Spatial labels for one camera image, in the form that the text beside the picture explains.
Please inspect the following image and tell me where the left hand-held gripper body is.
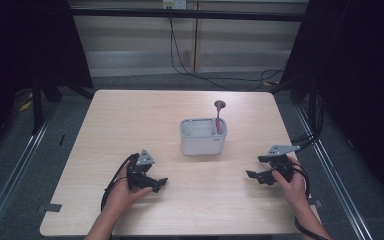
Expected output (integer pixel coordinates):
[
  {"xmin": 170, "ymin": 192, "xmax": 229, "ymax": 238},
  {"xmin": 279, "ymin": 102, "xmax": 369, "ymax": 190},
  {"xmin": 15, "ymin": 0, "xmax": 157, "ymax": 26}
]
[{"xmin": 126, "ymin": 148, "xmax": 157, "ymax": 192}]

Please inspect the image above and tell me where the white wall socket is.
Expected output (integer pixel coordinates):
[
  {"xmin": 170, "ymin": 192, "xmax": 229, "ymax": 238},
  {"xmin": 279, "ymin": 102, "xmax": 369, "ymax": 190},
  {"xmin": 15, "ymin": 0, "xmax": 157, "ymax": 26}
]
[{"xmin": 162, "ymin": 0, "xmax": 188, "ymax": 10}]

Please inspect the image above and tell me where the person's left hand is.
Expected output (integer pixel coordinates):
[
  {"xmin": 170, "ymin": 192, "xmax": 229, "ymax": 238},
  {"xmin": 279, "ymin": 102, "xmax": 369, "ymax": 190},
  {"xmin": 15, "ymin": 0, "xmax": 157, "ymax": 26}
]
[{"xmin": 107, "ymin": 162, "xmax": 154, "ymax": 215}]

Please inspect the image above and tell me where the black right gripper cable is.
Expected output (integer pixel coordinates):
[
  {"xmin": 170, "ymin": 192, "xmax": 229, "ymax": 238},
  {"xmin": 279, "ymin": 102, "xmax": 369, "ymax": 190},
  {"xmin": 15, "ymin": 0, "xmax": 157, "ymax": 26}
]
[{"xmin": 289, "ymin": 162, "xmax": 329, "ymax": 240}]

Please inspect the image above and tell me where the black metal stand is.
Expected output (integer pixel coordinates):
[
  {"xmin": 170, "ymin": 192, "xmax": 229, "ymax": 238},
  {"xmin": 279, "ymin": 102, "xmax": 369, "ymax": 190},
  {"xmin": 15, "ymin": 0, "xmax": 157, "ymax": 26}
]
[{"xmin": 29, "ymin": 78, "xmax": 45, "ymax": 136}]

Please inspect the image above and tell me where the yellow tape strip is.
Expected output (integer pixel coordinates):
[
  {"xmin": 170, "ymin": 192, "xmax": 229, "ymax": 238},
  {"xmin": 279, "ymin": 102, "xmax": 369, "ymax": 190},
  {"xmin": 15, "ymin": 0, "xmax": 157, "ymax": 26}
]
[{"xmin": 18, "ymin": 99, "xmax": 34, "ymax": 112}]

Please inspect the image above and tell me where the person's right hand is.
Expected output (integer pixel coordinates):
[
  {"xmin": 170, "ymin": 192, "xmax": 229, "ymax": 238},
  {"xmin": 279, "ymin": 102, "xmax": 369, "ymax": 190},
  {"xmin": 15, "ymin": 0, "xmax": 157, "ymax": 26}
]
[{"xmin": 271, "ymin": 156, "xmax": 310, "ymax": 215}]

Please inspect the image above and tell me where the black wall cable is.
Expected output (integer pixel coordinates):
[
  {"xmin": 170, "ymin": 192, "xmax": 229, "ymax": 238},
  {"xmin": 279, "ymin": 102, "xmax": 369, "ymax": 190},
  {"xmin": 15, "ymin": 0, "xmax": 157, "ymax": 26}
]
[{"xmin": 168, "ymin": 17, "xmax": 288, "ymax": 92}]

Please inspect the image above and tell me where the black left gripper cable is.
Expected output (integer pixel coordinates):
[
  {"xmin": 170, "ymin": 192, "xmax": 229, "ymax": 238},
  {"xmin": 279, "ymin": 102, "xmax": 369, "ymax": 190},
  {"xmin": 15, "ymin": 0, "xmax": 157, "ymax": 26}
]
[{"xmin": 100, "ymin": 152, "xmax": 140, "ymax": 213}]

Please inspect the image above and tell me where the white plastic holder box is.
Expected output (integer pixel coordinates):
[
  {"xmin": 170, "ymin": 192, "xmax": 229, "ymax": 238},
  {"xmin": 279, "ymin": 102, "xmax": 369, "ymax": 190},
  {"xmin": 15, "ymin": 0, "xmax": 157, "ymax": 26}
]
[{"xmin": 179, "ymin": 117, "xmax": 229, "ymax": 157}]

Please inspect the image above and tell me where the black horizontal bar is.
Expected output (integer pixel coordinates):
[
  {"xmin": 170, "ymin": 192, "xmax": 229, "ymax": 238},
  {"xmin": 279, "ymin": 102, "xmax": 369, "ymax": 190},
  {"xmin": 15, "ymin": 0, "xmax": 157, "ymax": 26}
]
[{"xmin": 69, "ymin": 7, "xmax": 310, "ymax": 23}]

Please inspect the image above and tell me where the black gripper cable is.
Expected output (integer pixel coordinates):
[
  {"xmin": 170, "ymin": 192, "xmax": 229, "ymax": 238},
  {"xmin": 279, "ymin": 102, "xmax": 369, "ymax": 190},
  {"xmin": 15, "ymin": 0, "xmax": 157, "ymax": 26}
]
[
  {"xmin": 289, "ymin": 162, "xmax": 329, "ymax": 240},
  {"xmin": 100, "ymin": 152, "xmax": 140, "ymax": 213}
]

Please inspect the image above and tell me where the black curtain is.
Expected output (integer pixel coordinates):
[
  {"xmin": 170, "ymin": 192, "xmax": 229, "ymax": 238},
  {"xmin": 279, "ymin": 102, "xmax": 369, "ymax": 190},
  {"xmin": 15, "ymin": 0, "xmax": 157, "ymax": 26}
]
[
  {"xmin": 0, "ymin": 0, "xmax": 95, "ymax": 164},
  {"xmin": 269, "ymin": 0, "xmax": 384, "ymax": 212}
]

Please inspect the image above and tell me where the metal floor rail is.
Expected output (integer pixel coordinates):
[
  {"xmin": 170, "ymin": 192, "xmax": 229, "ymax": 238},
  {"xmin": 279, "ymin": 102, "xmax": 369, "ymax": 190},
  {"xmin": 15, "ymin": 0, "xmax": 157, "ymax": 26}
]
[
  {"xmin": 294, "ymin": 105, "xmax": 375, "ymax": 240},
  {"xmin": 0, "ymin": 102, "xmax": 60, "ymax": 240}
]

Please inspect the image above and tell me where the grey tape piece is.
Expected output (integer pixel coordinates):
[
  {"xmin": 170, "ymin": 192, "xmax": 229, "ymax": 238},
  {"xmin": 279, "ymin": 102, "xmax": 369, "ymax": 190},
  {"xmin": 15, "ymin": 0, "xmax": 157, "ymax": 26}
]
[
  {"xmin": 35, "ymin": 202, "xmax": 63, "ymax": 215},
  {"xmin": 307, "ymin": 198, "xmax": 324, "ymax": 210}
]

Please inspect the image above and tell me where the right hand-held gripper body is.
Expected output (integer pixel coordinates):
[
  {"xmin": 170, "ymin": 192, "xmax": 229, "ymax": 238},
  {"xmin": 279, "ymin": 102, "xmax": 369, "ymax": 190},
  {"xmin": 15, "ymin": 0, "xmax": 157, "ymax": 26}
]
[{"xmin": 265, "ymin": 144, "xmax": 302, "ymax": 183}]

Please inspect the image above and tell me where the pink-handled spoon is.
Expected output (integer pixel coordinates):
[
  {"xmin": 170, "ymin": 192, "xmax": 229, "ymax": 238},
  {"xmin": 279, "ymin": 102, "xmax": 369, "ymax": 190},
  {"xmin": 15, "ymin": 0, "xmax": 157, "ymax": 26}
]
[{"xmin": 213, "ymin": 99, "xmax": 227, "ymax": 135}]

